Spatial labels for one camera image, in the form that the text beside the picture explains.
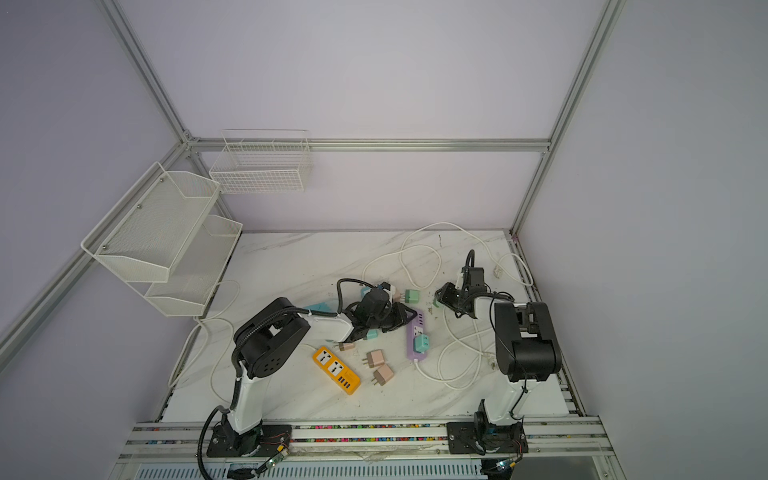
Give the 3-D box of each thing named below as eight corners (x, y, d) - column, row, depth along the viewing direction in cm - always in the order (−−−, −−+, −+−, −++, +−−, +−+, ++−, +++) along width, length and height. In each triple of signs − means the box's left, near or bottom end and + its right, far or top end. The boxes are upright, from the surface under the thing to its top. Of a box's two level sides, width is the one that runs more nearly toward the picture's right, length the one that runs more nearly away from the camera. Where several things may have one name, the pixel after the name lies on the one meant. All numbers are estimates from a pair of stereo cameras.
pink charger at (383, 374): (378, 389, 84) (377, 386, 82) (370, 378, 86) (369, 375, 84) (394, 374, 86) (394, 371, 84) (386, 365, 88) (385, 362, 86)
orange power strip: (310, 361, 89) (308, 357, 86) (323, 348, 91) (321, 343, 89) (352, 398, 82) (350, 395, 79) (364, 383, 85) (363, 379, 82)
